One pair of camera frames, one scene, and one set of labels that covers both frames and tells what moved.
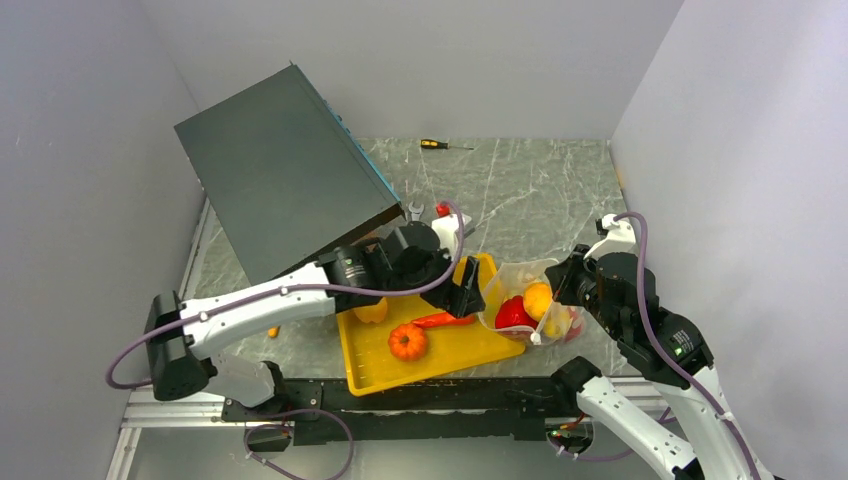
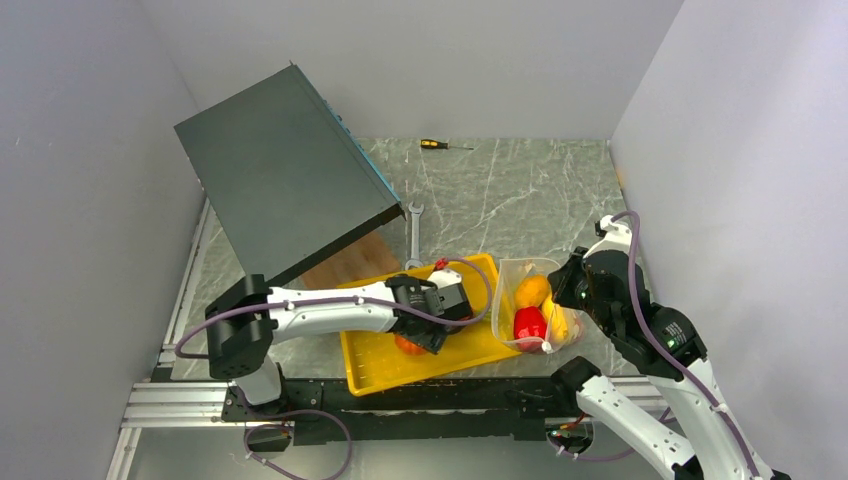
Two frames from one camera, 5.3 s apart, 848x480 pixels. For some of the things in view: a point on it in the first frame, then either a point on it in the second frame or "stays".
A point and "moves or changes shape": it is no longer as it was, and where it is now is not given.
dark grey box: (285, 182) stays
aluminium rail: (143, 410) stays
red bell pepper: (511, 312) -> (529, 328)
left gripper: (467, 301) -> (432, 339)
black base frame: (501, 409) stays
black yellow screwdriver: (443, 145) stays
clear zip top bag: (520, 302) moves or changes shape
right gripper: (560, 275) stays
